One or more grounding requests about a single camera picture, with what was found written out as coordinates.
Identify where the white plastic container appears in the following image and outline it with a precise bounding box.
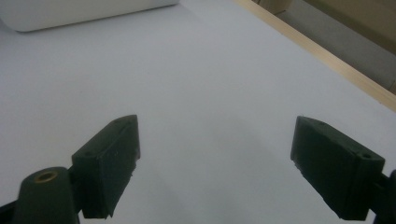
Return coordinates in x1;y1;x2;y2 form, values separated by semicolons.
0;0;181;33

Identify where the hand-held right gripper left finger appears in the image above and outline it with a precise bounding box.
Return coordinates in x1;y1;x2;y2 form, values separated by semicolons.
70;114;142;220

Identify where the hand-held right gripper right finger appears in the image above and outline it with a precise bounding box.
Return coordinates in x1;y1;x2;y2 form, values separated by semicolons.
290;115;387;222

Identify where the wooden table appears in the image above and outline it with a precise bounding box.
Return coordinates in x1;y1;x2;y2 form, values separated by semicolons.
232;0;396;113

